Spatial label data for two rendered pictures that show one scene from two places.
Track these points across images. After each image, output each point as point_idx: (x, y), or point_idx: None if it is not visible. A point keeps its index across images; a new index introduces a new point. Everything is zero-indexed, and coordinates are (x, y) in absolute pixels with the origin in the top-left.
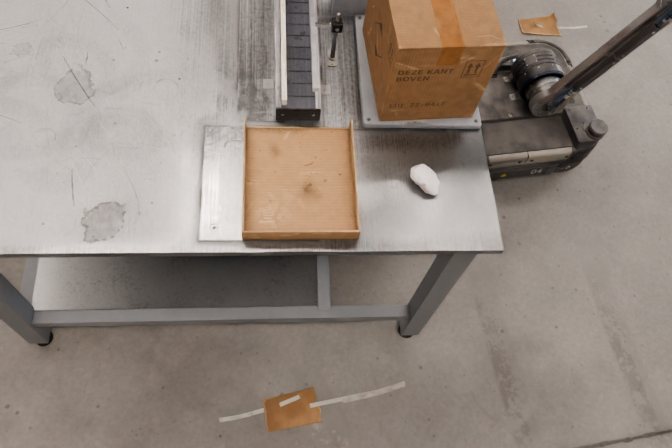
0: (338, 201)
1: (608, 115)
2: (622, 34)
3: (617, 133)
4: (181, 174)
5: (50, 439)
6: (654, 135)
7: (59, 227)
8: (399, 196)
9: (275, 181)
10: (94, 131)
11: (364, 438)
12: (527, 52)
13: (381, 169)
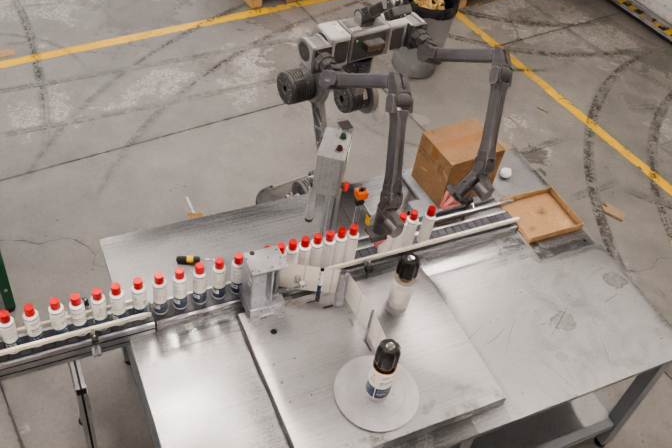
0: (538, 201)
1: (265, 183)
2: (325, 126)
3: (278, 179)
4: (571, 259)
5: (639, 410)
6: (270, 161)
7: (630, 294)
8: (518, 182)
9: (547, 224)
10: (579, 301)
11: None
12: (305, 192)
13: (510, 190)
